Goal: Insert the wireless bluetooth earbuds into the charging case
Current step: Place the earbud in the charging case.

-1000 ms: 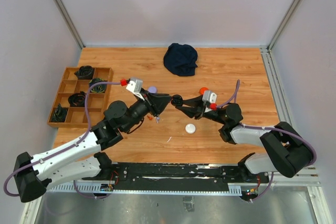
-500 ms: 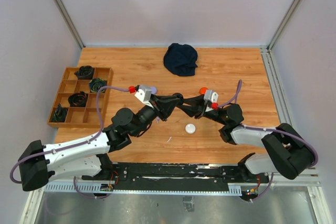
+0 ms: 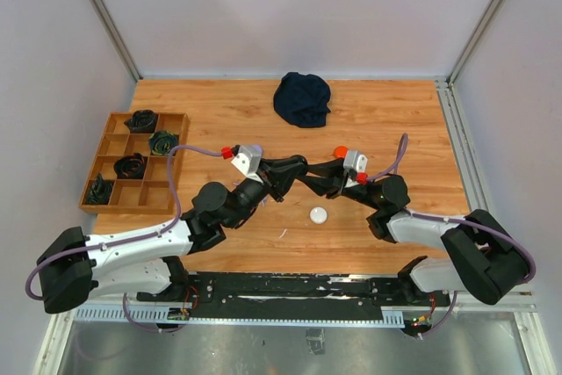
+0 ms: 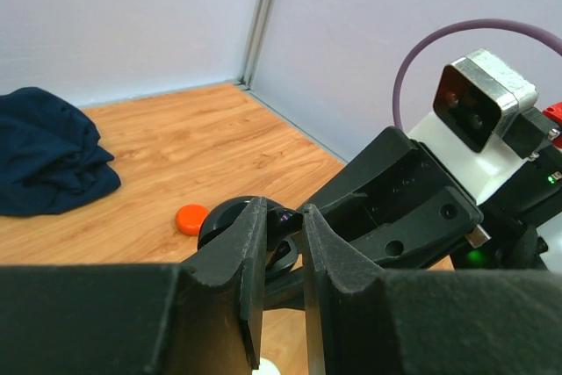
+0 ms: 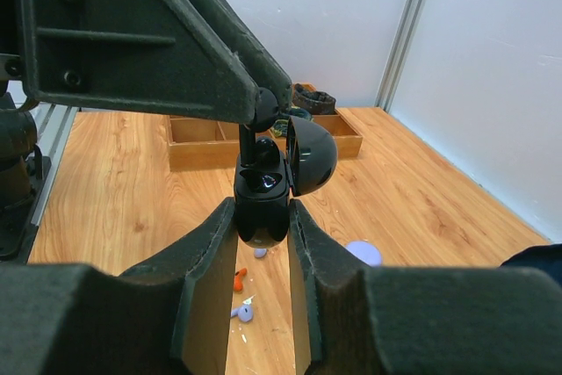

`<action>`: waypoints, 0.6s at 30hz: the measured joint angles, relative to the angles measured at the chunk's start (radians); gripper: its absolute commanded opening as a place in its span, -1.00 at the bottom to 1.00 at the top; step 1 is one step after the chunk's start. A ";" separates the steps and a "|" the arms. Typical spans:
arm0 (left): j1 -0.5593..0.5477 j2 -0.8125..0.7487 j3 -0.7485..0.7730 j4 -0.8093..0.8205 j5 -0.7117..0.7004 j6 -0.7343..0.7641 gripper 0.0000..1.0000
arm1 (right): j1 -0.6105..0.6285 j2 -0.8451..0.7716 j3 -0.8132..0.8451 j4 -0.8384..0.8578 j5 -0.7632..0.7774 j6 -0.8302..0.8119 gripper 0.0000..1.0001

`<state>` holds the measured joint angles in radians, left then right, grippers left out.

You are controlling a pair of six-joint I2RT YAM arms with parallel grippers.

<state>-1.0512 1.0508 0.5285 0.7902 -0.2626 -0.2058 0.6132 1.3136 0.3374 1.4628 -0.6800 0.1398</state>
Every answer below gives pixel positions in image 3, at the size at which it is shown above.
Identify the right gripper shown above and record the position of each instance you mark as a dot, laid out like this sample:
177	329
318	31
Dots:
321	183

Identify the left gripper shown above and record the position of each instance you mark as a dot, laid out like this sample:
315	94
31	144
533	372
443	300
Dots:
277	176

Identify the white earbud case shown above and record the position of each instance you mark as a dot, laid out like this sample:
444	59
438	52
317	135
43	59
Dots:
318	215

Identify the black earbud case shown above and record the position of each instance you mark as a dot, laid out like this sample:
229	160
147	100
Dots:
302	168

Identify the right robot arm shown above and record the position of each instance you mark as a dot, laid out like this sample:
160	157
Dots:
482	258

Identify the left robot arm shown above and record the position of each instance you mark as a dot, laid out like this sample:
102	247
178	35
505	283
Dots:
76	266

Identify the orange earbud case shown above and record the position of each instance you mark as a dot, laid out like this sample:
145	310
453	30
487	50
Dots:
340	152

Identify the dark navy crumpled cloth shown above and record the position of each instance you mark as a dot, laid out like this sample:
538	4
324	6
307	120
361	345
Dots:
302	100

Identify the rolled green patterned tie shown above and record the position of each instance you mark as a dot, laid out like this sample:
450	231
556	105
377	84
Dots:
160	143

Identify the wooden compartment tray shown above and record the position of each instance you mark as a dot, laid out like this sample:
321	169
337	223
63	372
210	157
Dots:
151	194

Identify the rolled black tie top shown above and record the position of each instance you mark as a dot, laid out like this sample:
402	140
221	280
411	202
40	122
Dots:
142	121

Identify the rolled black orange tie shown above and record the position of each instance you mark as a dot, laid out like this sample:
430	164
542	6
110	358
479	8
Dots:
131	166

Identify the rolled green black tie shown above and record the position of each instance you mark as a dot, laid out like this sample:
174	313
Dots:
100	191

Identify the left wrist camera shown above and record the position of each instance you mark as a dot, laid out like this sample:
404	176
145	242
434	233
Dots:
247	161

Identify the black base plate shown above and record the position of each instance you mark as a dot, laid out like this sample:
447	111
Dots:
291	297

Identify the aluminium frame rail right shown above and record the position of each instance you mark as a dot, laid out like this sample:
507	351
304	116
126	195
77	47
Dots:
502	96

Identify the aluminium frame post left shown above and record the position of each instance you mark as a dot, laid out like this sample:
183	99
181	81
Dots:
116	39

